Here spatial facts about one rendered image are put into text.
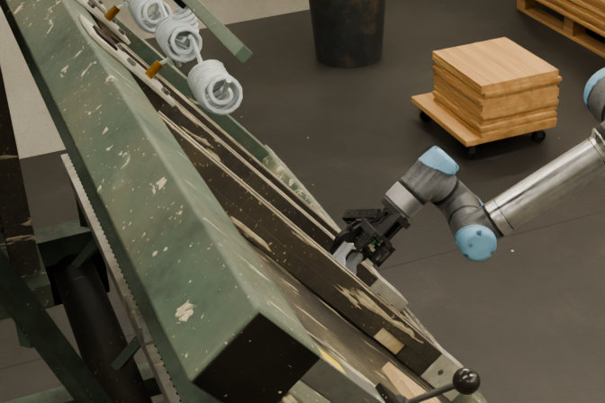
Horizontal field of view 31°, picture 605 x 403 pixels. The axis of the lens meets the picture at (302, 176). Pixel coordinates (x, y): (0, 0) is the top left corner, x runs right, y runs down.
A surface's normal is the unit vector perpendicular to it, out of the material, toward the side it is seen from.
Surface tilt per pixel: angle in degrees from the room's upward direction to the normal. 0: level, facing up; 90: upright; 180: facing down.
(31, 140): 90
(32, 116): 90
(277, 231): 90
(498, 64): 0
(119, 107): 39
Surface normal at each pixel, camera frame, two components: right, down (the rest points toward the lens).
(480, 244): 0.10, 0.47
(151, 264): -0.62, -0.55
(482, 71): -0.05, -0.88
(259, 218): 0.37, 0.42
